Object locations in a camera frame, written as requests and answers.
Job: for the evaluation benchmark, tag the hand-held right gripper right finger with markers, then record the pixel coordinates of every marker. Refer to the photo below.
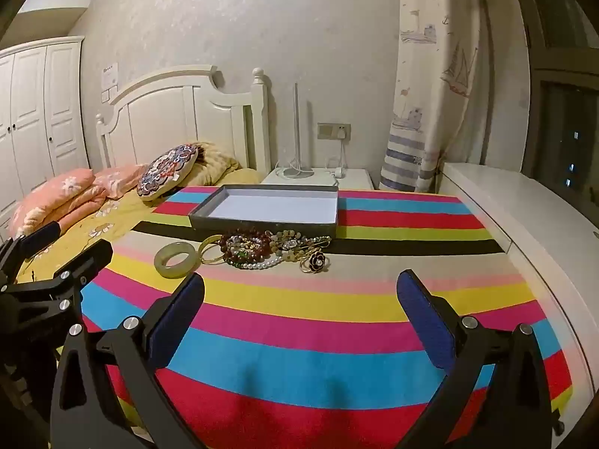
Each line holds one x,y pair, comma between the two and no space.
423,318

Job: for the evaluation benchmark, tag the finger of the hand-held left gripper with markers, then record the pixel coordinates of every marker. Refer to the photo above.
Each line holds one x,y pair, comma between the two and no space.
44,236
93,257

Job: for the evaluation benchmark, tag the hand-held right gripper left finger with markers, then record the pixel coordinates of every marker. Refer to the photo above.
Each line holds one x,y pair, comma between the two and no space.
175,322

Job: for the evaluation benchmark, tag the pale green jade bangle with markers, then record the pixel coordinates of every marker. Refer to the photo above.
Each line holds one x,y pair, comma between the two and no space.
175,271

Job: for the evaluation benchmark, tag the gold bangle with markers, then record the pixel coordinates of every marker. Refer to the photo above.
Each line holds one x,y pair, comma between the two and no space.
210,262

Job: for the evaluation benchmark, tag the black flower brooch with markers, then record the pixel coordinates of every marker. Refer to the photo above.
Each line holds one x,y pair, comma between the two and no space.
318,258

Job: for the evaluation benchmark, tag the grey shallow tray box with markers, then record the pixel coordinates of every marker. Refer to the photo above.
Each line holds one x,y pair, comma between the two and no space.
266,208

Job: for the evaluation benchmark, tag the pink floral folded quilt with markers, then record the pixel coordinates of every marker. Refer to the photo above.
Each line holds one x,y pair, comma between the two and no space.
61,196

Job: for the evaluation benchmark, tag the yellow floral bedsheet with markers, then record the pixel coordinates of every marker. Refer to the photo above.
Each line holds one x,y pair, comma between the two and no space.
117,215

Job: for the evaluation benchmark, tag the pink floral pillow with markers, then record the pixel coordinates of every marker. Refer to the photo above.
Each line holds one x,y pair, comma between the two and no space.
121,177

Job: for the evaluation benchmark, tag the round embroidered cushion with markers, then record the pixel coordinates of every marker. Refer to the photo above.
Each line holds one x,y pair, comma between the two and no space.
166,173

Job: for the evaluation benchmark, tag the white wardrobe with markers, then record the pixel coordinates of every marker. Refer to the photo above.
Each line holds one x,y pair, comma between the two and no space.
28,117

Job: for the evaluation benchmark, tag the rainbow striped rug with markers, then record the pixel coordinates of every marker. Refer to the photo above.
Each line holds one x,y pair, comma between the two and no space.
304,299

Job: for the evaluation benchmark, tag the white window ledge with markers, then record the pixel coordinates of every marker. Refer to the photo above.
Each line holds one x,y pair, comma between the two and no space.
514,206

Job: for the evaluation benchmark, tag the beige yellow quilt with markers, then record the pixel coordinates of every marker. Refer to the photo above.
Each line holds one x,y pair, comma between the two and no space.
215,163

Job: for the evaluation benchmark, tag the white nightstand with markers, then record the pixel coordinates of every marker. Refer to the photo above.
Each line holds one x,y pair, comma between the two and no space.
355,177

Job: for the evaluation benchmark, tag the white bed headboard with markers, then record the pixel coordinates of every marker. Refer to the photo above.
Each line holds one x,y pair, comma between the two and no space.
159,112

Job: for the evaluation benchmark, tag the white pole lamp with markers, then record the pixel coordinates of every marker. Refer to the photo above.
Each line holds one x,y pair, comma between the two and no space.
295,126

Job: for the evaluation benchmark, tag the dark window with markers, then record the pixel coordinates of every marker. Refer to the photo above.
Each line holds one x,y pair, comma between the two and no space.
561,126

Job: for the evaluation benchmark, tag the sailboat print curtain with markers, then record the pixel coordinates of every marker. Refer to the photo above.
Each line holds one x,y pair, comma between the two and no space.
421,79

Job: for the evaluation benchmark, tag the white wall notice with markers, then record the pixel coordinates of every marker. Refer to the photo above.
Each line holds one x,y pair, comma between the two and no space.
110,75

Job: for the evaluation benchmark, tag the wall socket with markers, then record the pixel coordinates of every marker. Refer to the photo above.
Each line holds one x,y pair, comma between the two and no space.
327,131

